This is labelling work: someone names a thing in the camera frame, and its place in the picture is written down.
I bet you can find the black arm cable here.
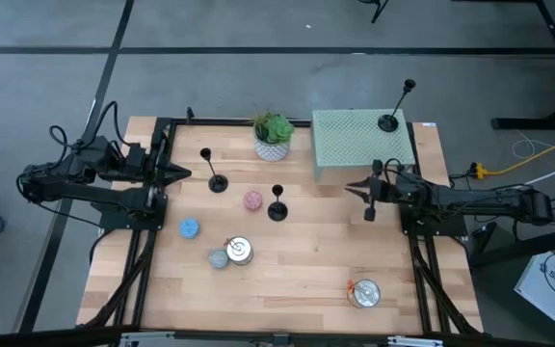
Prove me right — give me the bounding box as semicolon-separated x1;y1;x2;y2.
49;101;132;151
382;157;452;194

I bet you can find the pale green perforated metal shelf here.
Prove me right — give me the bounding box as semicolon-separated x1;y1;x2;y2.
310;109;416;183

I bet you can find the black desk with clutter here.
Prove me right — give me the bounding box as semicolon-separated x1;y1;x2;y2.
450;0;555;86

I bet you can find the tall black candlestick holder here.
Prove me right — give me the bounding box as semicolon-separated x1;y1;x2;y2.
198;147;229;195

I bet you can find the black aluminium table frame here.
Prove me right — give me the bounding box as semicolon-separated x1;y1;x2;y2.
77;106;484;338

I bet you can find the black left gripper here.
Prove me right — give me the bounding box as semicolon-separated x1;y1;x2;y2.
130;144;193;187

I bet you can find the pink candle tin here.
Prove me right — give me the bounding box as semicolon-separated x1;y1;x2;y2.
243;190;264;213

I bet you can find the black crossbar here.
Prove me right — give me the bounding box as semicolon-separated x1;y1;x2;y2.
0;326;555;347

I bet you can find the yellow power cable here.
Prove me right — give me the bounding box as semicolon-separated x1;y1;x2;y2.
469;128;555;179

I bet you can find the succulent in white patterned pot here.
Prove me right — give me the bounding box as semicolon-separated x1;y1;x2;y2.
252;112;296;163

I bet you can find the black desk frame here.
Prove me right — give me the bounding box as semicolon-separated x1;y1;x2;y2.
491;89;555;131

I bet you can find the grey candle tin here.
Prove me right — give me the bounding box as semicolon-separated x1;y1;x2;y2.
207;247;230;270

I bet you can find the white cardboard box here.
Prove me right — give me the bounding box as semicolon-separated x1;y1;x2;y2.
514;250;555;322

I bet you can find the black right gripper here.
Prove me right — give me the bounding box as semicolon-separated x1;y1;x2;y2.
346;160;423;223

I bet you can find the metal candle can floral label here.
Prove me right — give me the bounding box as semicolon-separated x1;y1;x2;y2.
225;235;254;267

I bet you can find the blue candle tin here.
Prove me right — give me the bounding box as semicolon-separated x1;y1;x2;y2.
178;217;201;240

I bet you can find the metal candle can orange tag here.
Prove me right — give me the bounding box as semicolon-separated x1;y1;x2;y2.
346;278;383;309

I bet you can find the silver metal bracket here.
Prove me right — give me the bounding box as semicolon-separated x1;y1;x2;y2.
386;335;445;347
119;331;176;347

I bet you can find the black floor stand beam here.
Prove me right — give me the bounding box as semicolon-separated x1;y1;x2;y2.
469;224;555;271

